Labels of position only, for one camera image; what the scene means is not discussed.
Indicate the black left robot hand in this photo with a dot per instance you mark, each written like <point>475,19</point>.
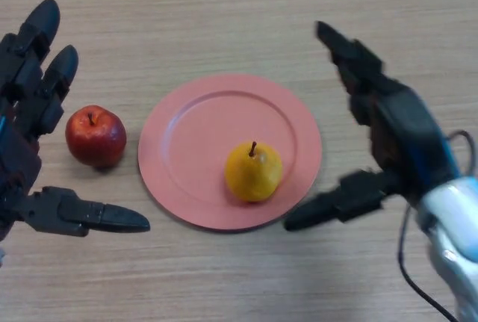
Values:
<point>18,150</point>

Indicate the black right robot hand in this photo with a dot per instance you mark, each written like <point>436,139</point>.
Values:
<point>411,131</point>

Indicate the yellow pear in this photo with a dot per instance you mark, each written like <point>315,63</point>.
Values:
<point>254,176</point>

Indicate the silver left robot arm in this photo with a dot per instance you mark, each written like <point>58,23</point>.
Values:
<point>2,258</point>

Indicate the pink round plate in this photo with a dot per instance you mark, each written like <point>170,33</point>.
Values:
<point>194,131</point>

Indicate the red apple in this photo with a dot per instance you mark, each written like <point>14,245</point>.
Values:
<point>95,137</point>

